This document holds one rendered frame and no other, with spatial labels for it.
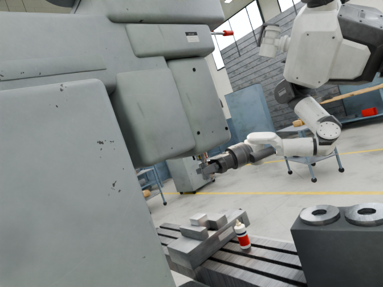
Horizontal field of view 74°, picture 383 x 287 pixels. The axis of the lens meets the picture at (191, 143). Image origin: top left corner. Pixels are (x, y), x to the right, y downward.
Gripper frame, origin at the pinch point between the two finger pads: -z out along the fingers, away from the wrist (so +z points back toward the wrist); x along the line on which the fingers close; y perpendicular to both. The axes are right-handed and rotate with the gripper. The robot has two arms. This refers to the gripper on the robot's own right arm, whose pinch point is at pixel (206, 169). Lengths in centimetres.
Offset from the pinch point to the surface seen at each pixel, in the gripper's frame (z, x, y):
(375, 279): 8, 48, 26
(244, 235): 4.7, 2.0, 28.3
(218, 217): 2.0, -10.0, 22.4
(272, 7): 611, -547, -285
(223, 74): 525, -800, -168
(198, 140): -4.2, 11.9, -11.7
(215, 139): 2.6, 9.7, -9.9
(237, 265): -3.6, 7.2, 33.7
